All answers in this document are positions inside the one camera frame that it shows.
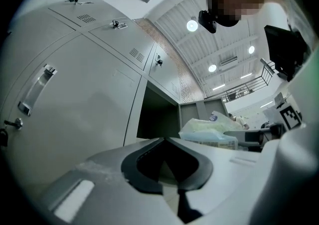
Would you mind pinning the clear plastic bag item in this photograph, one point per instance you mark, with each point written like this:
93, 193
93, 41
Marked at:
209, 127

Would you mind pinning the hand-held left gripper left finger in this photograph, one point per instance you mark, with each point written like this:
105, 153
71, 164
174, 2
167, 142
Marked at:
104, 169

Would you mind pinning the grey locker door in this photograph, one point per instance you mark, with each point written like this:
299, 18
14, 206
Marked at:
192, 110

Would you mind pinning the grey metal locker cabinet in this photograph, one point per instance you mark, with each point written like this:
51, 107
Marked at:
87, 82

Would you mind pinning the black metal railing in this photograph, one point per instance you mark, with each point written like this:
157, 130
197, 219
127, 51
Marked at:
267, 66

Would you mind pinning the white air conditioner unit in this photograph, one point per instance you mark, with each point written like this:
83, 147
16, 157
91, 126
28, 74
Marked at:
228, 61

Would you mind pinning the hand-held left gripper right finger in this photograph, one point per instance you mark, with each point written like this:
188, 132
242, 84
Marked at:
231, 181

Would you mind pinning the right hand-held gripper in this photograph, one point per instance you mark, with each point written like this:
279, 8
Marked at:
290, 117

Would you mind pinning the strip ceiling light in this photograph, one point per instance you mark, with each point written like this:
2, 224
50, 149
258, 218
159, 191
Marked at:
218, 87
246, 76

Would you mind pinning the round ceiling lamp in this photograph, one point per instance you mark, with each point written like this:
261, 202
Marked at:
251, 49
212, 68
192, 25

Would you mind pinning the person's pale shirt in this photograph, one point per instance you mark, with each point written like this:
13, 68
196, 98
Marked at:
274, 15

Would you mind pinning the black head-mounted camera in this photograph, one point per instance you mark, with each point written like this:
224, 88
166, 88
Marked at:
207, 21

